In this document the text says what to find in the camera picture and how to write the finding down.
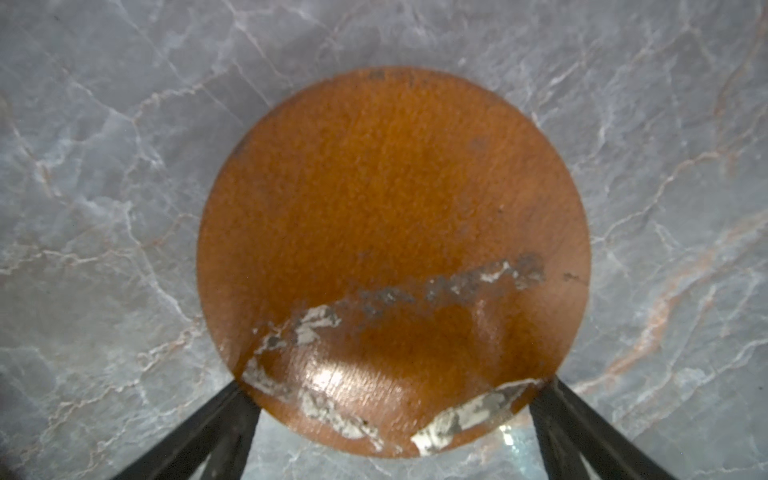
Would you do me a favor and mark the glossy amber round coaster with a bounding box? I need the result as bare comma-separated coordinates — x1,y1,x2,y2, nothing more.
197,67,591,458

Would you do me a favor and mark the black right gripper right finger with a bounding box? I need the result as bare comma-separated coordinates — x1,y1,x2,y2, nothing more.
529,378,674,480

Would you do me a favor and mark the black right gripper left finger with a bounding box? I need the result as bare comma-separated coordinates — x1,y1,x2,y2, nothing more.
115,381,261,480

